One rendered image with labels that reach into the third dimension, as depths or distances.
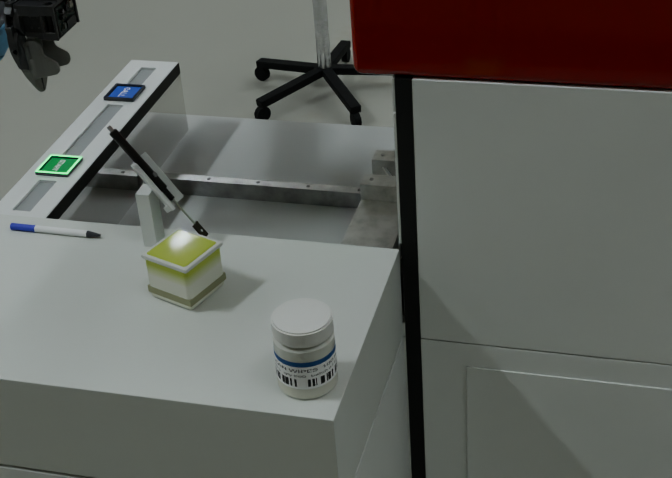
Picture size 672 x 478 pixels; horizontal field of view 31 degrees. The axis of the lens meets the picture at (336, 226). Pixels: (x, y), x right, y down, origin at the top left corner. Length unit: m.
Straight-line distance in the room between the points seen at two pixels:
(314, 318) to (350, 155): 0.84
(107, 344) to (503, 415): 0.59
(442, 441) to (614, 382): 0.28
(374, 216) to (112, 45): 3.09
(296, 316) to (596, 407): 0.54
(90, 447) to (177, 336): 0.17
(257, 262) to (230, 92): 2.74
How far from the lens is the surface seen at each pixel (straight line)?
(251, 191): 2.04
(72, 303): 1.60
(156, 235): 1.67
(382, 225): 1.83
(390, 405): 1.67
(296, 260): 1.62
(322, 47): 4.15
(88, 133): 2.04
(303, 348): 1.34
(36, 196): 1.88
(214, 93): 4.34
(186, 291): 1.53
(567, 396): 1.72
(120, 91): 2.15
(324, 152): 2.17
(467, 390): 1.74
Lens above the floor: 1.86
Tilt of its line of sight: 32 degrees down
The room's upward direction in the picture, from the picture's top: 4 degrees counter-clockwise
